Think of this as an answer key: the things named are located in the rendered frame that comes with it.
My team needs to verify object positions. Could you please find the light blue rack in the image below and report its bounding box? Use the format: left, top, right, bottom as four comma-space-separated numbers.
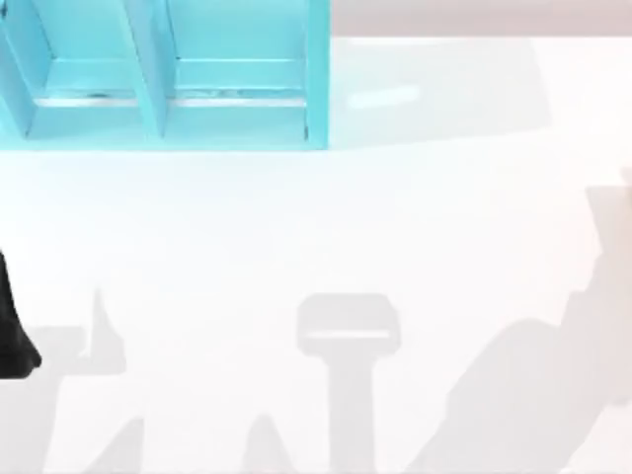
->
0, 0, 331, 151

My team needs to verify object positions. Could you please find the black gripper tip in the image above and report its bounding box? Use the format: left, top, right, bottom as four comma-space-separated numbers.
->
0, 251, 43, 382

